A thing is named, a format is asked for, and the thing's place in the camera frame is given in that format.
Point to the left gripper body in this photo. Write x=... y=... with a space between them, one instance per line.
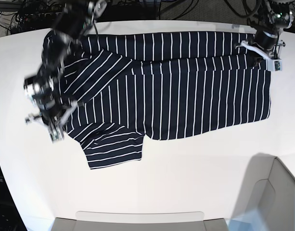
x=263 y=45

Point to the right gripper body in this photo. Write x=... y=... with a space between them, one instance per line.
x=54 y=111

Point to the navy white striped T-shirt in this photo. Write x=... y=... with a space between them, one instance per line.
x=163 y=86

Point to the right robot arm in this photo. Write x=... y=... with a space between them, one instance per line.
x=77 y=17

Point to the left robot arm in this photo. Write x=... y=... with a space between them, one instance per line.
x=269 y=18

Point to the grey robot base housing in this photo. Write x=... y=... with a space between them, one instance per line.
x=264 y=202

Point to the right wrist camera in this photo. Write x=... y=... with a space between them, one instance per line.
x=56 y=134

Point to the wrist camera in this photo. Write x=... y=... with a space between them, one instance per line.
x=274 y=65
x=56 y=134

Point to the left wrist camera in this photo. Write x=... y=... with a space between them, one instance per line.
x=274 y=65

